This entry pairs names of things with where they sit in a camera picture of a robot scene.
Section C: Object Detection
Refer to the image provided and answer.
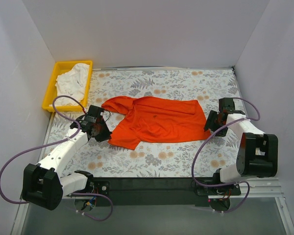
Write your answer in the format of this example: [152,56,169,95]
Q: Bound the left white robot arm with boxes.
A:
[22,105,112,210]

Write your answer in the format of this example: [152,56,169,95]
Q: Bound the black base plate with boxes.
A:
[66,176,242,208]

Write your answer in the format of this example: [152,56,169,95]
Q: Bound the orange t shirt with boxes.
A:
[102,96,210,150]

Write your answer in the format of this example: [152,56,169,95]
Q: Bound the yellow plastic bin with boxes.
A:
[42,60,93,112]

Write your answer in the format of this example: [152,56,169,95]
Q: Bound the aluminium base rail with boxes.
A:
[64,179,282,199]

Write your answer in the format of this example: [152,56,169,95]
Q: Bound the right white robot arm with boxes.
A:
[204,97,278,195]

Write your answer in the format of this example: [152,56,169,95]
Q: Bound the white t shirt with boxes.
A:
[56,63,89,102]

